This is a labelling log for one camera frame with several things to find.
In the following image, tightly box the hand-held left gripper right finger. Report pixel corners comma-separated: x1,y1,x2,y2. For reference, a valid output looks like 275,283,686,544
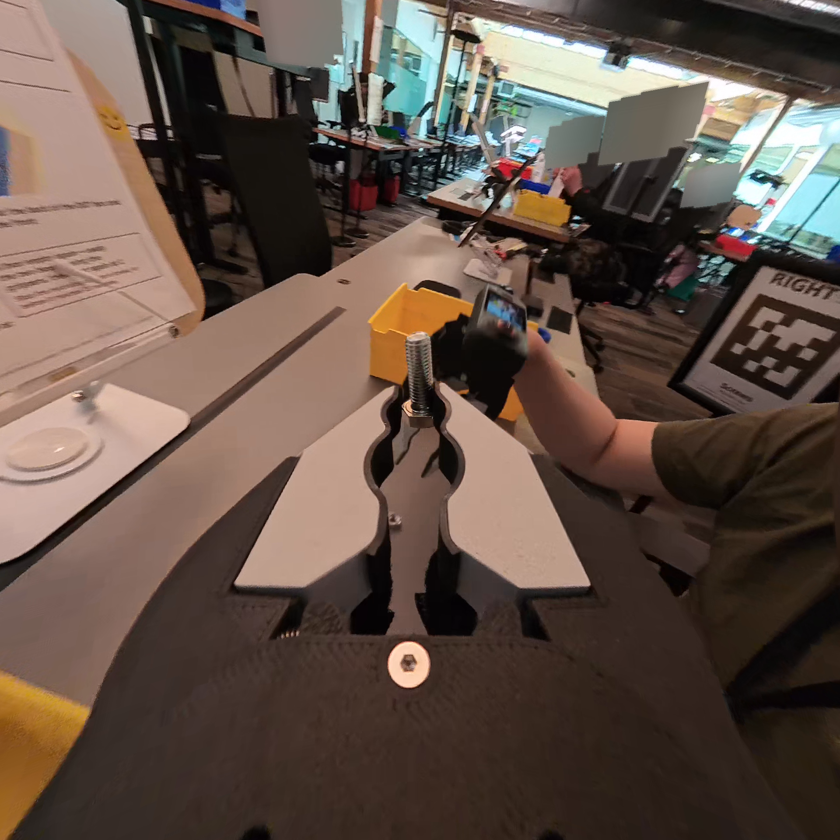
416,382,592,636

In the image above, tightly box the row of office desks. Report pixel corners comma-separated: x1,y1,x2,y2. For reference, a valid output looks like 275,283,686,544
314,125,487,198

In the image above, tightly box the black wire cart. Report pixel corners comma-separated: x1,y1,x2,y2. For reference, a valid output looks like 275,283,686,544
134,120,191,217

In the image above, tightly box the wooden sign board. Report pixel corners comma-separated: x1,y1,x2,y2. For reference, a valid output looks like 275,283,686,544
66,49,206,336

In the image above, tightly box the steel hex bolt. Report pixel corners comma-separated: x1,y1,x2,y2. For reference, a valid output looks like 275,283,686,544
402,331,434,431

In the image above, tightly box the yellow divided plastic bin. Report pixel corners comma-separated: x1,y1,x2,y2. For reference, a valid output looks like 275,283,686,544
0,672,91,840

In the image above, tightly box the grey work table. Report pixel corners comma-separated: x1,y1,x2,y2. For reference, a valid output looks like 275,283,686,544
427,177,578,244

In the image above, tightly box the black framed marker sign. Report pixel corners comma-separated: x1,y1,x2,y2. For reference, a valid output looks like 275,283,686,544
668,252,840,417

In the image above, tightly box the wooden standing desk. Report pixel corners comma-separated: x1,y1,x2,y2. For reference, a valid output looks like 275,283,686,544
118,0,316,277

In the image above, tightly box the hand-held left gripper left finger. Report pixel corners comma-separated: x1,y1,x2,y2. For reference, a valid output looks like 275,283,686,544
234,386,403,634

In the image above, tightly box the yellow storage bin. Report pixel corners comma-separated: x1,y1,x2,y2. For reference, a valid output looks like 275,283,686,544
512,190,572,227

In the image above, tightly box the printed instruction sheet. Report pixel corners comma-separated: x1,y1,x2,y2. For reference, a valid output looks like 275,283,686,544
0,0,198,395

